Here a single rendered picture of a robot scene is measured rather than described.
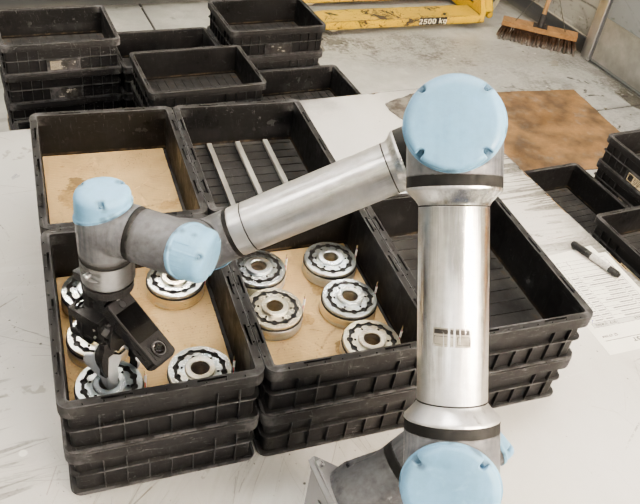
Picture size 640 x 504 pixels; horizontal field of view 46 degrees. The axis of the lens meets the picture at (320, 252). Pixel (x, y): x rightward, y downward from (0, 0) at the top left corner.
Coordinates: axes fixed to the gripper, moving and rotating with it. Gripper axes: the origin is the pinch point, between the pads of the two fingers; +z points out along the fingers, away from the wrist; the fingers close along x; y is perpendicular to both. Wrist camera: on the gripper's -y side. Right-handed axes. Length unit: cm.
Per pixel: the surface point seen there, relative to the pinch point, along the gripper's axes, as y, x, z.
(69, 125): 53, -42, -5
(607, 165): -43, -211, 47
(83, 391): 2.6, 6.4, -0.8
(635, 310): -67, -91, 15
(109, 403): -6.1, 9.5, -7.6
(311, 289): -11.6, -37.8, 2.1
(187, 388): -13.1, 1.2, -7.9
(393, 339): -31.0, -33.0, -0.8
